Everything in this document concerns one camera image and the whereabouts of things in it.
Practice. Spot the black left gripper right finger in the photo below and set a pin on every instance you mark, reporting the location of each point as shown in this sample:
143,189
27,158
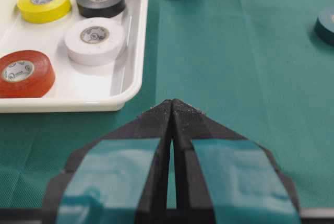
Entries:
223,177

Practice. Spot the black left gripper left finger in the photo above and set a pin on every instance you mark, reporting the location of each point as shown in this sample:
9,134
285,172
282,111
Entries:
121,177

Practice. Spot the white tape roll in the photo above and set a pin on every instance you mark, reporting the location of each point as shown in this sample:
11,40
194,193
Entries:
95,41

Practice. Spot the black tape roll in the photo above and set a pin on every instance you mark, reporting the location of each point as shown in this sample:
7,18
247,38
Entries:
100,8

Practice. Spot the red tape roll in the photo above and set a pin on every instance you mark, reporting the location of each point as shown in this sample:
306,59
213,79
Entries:
26,74

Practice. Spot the yellow tape roll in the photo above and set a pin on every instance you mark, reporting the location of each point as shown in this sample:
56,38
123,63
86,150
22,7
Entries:
43,11

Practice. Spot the white plastic tray case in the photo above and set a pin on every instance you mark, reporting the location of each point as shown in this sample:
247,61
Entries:
77,87

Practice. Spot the green tape roll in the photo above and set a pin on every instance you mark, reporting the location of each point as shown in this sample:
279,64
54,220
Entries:
324,25

